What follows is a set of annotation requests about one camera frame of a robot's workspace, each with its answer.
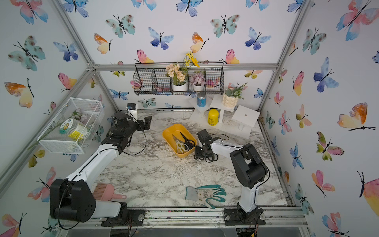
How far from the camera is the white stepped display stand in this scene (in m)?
0.97

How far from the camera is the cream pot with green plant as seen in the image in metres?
0.86

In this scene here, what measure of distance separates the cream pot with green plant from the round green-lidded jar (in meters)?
0.73

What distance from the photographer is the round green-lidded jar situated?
644 mm

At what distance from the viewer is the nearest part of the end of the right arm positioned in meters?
0.71

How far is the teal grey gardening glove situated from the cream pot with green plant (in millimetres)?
489

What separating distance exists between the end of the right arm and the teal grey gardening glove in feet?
0.60

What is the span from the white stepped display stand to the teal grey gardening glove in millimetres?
420

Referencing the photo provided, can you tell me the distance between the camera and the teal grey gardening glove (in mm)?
798

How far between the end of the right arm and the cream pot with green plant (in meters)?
0.24
